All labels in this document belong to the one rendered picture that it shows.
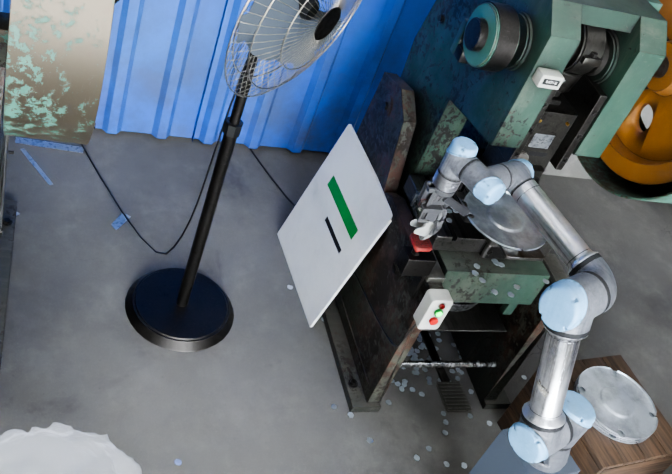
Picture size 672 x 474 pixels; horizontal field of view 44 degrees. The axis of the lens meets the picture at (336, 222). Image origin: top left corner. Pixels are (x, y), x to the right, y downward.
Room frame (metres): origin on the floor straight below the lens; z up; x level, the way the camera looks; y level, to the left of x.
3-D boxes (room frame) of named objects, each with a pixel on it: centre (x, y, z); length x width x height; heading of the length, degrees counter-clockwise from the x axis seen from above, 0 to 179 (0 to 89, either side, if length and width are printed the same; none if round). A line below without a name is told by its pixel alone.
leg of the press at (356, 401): (2.30, -0.13, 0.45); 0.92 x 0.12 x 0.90; 29
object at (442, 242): (2.31, -0.43, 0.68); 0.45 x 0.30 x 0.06; 119
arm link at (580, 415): (1.65, -0.81, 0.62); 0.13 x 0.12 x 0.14; 142
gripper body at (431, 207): (1.94, -0.23, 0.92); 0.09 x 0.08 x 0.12; 119
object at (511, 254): (2.16, -0.52, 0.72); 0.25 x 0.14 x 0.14; 29
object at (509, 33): (2.21, -0.21, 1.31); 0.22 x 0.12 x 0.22; 29
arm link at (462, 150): (1.94, -0.24, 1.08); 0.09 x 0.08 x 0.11; 52
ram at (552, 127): (2.28, -0.45, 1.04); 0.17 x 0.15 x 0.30; 29
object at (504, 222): (2.20, -0.49, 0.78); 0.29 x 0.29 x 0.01
